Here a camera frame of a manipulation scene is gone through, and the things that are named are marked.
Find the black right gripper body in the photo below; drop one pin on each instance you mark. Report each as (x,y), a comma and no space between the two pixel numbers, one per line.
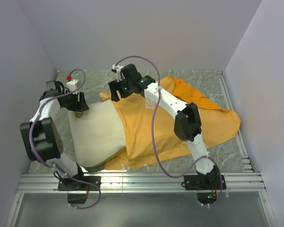
(128,90)

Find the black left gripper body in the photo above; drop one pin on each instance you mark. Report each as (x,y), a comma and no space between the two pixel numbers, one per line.
(69,101)

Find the cream quilted pillow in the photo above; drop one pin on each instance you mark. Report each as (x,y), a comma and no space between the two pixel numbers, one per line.
(98,134)

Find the orange pillowcase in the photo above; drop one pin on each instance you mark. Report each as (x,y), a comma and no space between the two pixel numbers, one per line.
(149,131)

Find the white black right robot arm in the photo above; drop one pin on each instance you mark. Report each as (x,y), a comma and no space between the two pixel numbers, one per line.
(187,121)

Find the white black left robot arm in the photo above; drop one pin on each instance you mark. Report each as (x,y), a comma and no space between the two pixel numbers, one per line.
(40,135)

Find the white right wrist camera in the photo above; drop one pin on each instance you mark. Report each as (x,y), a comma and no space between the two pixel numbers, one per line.
(117,70)

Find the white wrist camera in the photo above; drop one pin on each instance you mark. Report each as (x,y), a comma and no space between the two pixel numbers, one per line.
(72,84)
(117,70)

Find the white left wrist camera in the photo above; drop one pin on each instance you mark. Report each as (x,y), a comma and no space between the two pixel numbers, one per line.
(72,84)

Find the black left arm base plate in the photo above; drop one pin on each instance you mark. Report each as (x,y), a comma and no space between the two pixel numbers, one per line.
(67,184)

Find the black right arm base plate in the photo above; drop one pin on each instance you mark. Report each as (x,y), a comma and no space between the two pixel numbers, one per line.
(201,183)

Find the aluminium side rail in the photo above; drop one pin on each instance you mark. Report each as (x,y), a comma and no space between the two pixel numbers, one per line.
(234,153)

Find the aluminium front rail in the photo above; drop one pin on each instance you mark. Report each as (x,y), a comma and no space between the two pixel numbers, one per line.
(154,182)

